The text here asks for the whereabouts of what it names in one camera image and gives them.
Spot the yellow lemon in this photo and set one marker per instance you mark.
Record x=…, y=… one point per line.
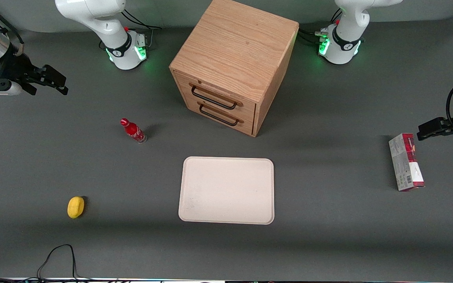
x=75, y=207

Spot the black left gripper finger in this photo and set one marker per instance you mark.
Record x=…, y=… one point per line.
x=433, y=128

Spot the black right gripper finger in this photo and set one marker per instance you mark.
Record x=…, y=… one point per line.
x=29, y=89
x=53, y=76

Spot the right gripper body dark grey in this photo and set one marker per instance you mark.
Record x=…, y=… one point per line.
x=13, y=67

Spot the beige rectangular tray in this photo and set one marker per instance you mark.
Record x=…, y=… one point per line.
x=226, y=190

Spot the wooden drawer cabinet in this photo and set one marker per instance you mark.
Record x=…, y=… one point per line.
x=238, y=51

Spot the red soda bottle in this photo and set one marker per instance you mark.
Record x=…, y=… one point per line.
x=133, y=131

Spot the red and grey carton box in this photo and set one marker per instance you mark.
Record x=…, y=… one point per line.
x=405, y=162

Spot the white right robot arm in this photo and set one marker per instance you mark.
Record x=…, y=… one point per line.
x=104, y=23

